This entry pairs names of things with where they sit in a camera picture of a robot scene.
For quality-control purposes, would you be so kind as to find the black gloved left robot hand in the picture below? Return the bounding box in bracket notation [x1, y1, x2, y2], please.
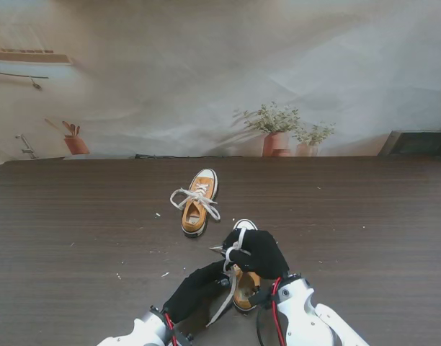
[162, 259, 236, 324]

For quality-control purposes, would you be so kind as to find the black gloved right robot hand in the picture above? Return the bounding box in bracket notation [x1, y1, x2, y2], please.
[222, 229, 290, 281]

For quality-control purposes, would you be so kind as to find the white shoelace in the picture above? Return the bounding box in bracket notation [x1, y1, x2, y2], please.
[205, 226, 252, 328]
[169, 183, 221, 223]

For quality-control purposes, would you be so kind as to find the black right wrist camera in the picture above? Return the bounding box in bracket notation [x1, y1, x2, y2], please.
[247, 288, 275, 311]

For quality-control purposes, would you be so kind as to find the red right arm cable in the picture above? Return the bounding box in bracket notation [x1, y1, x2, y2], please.
[272, 276, 287, 346]

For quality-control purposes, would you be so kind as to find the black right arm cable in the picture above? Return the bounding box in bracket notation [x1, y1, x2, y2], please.
[255, 306, 267, 346]

